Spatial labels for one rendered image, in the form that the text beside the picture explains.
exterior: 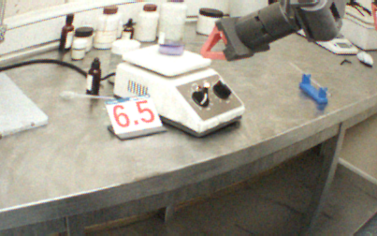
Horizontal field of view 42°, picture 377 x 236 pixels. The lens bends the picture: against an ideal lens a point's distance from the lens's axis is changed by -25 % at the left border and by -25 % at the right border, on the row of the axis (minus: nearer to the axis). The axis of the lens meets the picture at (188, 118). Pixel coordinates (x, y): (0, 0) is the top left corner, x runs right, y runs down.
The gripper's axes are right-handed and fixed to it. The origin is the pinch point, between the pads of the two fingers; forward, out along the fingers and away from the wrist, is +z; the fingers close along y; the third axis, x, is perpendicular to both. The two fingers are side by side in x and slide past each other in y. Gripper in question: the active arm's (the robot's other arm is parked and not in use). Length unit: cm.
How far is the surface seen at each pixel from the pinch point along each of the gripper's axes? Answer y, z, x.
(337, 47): -90, 14, 2
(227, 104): -7.6, 6.0, 8.3
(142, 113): 4.6, 13.0, 4.8
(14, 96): 20.4, 32.6, -9.5
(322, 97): -37.8, 1.9, 14.4
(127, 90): 1.3, 17.8, -0.4
